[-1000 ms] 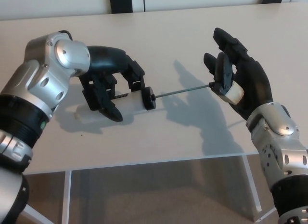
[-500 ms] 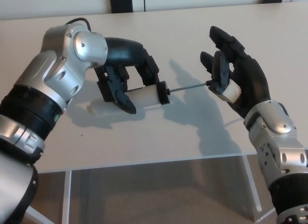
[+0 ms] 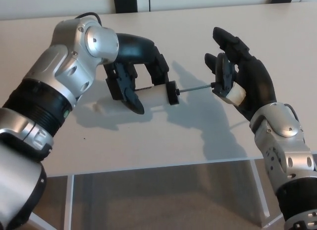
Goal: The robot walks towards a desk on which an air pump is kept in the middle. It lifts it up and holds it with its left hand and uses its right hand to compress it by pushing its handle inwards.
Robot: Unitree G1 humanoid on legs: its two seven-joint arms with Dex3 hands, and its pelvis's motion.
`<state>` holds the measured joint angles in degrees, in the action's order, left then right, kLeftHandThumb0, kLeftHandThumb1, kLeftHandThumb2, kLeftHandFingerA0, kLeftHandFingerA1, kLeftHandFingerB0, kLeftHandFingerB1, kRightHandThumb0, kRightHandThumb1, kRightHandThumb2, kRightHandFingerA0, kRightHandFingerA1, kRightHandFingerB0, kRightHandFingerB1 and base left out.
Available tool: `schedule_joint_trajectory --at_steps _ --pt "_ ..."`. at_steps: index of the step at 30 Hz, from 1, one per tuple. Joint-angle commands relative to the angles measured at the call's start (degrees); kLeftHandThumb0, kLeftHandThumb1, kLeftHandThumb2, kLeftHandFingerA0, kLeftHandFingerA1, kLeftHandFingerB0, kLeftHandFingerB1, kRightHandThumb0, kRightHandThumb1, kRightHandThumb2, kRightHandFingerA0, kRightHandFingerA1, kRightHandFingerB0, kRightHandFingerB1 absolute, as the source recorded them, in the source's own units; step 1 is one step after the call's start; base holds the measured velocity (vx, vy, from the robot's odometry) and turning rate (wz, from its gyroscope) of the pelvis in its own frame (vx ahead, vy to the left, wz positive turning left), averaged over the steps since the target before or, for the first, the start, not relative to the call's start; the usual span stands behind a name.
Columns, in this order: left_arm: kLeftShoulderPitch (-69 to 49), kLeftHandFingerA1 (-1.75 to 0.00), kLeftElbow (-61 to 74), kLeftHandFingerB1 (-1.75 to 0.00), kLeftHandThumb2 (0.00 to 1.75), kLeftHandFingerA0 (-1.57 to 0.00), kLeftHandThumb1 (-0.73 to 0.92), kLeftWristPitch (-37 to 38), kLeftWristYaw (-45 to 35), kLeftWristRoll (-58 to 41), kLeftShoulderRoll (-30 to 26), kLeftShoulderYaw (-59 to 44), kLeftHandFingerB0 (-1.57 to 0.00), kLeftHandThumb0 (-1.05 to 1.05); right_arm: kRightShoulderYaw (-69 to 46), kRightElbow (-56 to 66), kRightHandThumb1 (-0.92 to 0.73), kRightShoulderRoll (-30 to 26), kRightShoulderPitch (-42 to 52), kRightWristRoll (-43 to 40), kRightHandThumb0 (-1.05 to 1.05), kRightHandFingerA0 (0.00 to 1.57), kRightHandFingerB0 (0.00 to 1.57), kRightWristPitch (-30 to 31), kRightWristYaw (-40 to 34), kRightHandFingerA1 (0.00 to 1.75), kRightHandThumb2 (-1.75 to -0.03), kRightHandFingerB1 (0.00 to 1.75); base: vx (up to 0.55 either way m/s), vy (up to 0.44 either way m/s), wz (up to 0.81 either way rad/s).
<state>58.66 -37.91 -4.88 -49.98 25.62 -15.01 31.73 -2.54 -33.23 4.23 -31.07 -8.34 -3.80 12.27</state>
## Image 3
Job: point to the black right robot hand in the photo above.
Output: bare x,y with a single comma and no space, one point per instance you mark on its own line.
257,81

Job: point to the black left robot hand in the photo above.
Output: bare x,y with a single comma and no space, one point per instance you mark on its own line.
136,48

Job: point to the white Franklin air pump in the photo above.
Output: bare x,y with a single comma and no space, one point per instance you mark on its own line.
158,90

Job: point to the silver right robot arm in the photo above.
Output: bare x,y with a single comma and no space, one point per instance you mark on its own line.
284,146

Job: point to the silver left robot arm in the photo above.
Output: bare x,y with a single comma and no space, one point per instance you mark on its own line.
74,54

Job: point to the white cabinet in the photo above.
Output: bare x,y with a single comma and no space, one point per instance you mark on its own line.
62,2

